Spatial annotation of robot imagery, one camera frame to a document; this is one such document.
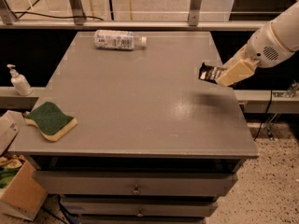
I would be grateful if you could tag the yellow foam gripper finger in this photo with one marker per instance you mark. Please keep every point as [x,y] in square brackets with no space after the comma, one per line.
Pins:
[237,59]
[235,71]

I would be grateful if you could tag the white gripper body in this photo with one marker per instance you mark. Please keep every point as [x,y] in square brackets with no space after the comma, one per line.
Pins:
[263,48]

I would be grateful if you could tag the black rxbar chocolate wrapper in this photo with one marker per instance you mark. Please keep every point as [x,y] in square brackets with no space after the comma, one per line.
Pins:
[210,73]

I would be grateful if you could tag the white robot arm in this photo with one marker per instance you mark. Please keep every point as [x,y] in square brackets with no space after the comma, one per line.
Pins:
[289,17]

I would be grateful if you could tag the clear plastic water bottle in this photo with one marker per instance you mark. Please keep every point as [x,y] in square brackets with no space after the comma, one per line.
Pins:
[120,40]

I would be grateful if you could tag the white pump dispenser bottle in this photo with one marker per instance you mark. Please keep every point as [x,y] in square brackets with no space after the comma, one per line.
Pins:
[19,81]

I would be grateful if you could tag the grey drawer cabinet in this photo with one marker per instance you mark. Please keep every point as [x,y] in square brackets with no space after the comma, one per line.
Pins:
[144,119]

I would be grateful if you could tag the top drawer knob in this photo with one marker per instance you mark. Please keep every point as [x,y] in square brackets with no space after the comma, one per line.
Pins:
[136,191]

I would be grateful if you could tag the drawer knob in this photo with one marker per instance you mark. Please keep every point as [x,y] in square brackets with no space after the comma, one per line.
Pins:
[140,214]
[136,191]

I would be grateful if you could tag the green and yellow sponge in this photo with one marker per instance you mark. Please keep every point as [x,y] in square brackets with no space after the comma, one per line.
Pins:
[51,121]

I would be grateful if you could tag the open cardboard box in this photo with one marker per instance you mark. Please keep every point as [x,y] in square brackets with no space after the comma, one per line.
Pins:
[20,195]

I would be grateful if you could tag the metal railing frame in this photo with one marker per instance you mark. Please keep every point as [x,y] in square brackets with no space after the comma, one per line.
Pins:
[195,15]

